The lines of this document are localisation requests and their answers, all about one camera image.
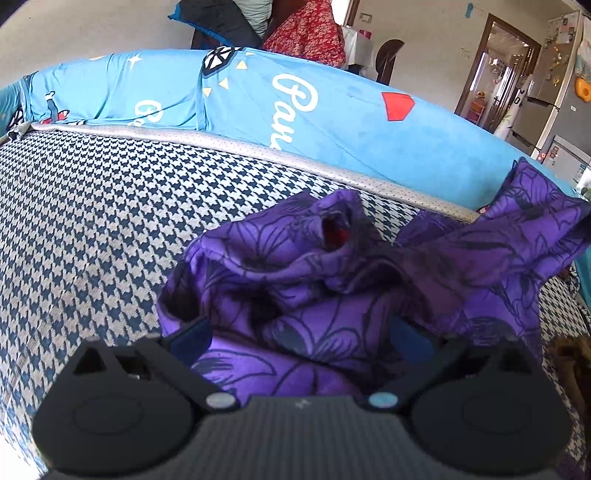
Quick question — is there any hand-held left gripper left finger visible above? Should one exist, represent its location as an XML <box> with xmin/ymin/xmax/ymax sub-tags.
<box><xmin>69</xmin><ymin>318</ymin><xmax>239</xmax><ymax>413</ymax></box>

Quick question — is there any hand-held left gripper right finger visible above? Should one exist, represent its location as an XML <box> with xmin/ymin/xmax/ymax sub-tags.
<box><xmin>367</xmin><ymin>318</ymin><xmax>542</xmax><ymax>413</ymax></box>

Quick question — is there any purple floral garment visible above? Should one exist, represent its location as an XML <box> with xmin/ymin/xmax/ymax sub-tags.
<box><xmin>157</xmin><ymin>157</ymin><xmax>591</xmax><ymax>480</ymax></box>

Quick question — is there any houndstooth sofa mat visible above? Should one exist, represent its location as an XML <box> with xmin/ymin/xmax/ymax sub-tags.
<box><xmin>0</xmin><ymin>122</ymin><xmax>591</xmax><ymax>480</ymax></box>

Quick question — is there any white appliance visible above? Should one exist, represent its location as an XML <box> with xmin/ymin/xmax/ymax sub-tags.
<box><xmin>538</xmin><ymin>135</ymin><xmax>591</xmax><ymax>190</ymax></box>

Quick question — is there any blue printed sofa cover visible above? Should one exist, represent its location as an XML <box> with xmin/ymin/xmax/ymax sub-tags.
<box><xmin>0</xmin><ymin>46</ymin><xmax>578</xmax><ymax>222</ymax></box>

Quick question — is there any dark wooden chair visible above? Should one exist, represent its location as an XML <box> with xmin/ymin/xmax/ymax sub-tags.
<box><xmin>376</xmin><ymin>39</ymin><xmax>405</xmax><ymax>86</ymax></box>

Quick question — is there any table with white tablecloth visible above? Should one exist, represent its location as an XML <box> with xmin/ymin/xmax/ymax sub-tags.
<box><xmin>342</xmin><ymin>28</ymin><xmax>378</xmax><ymax>75</ymax></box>

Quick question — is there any grey refrigerator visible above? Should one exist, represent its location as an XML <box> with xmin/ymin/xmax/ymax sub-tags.
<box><xmin>508</xmin><ymin>11</ymin><xmax>591</xmax><ymax>155</ymax></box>

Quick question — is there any dark blue-edged folded bedding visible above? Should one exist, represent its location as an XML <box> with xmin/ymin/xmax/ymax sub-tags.
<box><xmin>168</xmin><ymin>0</ymin><xmax>265</xmax><ymax>49</ymax></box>

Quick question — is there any red floral garment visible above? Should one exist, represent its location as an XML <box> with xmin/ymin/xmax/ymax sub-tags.
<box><xmin>263</xmin><ymin>0</ymin><xmax>347</xmax><ymax>70</ymax></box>

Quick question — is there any grey-green pillow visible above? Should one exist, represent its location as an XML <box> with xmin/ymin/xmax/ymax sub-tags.
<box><xmin>235</xmin><ymin>0</ymin><xmax>274</xmax><ymax>38</ymax></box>

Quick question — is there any glass door with brown frame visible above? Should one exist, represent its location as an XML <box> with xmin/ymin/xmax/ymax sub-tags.
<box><xmin>455</xmin><ymin>14</ymin><xmax>541</xmax><ymax>134</ymax></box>

